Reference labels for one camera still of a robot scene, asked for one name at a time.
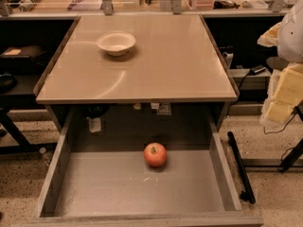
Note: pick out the open grey drawer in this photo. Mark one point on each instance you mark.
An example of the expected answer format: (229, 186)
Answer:
(102, 180)

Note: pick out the black floor bar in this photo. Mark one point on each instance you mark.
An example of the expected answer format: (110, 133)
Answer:
(247, 194)

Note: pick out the red apple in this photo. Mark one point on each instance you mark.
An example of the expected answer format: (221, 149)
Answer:
(155, 154)

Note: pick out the black phone on shelf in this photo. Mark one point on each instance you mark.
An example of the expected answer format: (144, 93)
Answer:
(257, 69)

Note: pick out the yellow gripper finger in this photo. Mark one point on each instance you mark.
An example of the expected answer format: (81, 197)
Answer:
(277, 111)
(289, 89)

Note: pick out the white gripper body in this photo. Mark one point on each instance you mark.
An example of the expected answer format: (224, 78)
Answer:
(292, 38)

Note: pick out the plastic water bottle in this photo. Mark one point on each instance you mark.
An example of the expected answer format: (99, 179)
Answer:
(46, 156)

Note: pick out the white paper bowl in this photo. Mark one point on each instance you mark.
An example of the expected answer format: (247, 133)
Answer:
(116, 43)

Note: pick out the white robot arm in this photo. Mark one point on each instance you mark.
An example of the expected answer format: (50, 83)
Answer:
(295, 15)

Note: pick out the grey counter cabinet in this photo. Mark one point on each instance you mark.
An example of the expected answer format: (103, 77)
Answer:
(174, 60)

